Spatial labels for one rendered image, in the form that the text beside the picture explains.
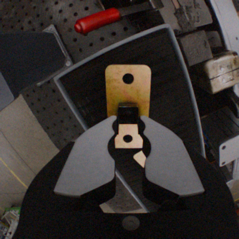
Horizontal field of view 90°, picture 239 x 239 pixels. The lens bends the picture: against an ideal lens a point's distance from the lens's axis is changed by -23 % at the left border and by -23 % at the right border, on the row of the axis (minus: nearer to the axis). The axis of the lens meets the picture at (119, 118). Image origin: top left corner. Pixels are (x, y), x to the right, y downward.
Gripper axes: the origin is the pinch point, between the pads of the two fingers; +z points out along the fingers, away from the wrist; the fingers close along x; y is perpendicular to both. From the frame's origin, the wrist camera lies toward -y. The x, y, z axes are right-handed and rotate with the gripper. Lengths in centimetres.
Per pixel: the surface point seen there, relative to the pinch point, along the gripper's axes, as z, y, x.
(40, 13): 51, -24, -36
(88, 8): 51, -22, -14
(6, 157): 121, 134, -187
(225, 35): 20.8, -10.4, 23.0
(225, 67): 13.3, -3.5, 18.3
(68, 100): 4.6, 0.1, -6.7
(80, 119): 4.6, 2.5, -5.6
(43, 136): 121, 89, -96
